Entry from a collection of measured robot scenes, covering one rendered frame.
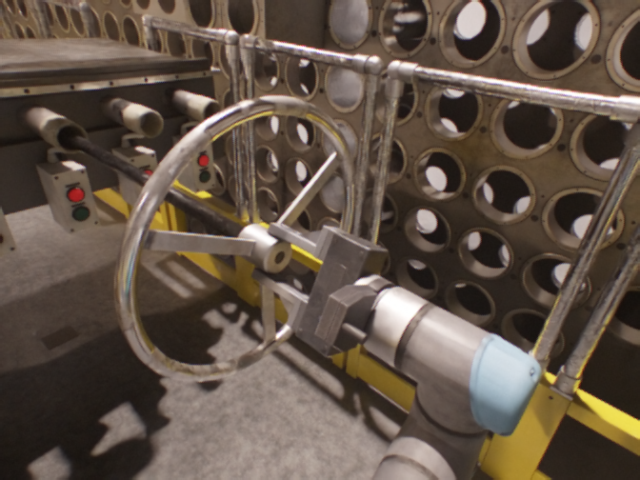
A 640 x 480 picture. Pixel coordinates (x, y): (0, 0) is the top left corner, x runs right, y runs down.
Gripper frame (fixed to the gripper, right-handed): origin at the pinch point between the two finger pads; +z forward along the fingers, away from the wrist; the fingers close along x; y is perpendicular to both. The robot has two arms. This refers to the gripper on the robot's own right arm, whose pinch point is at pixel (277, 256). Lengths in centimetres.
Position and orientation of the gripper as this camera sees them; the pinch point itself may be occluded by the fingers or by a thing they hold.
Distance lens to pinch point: 54.3
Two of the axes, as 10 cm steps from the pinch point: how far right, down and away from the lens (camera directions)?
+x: 3.5, -9.2, -1.6
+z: -7.5, -3.8, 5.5
